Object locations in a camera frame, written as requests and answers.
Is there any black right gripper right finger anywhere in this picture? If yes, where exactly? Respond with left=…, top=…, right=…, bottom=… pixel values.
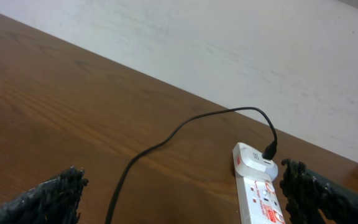
left=280, top=159, right=358, bottom=224

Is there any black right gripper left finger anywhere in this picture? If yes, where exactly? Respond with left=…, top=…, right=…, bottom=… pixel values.
left=0, top=167, right=89, bottom=224

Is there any black USB charging cable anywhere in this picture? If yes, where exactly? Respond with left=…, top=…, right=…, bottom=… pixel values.
left=104, top=106, right=278, bottom=224

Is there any white USB charger adapter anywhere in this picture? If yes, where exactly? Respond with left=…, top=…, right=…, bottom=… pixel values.
left=232, top=142, right=278, bottom=182

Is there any white power strip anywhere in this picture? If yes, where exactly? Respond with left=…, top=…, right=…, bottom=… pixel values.
left=235, top=173, right=285, bottom=224

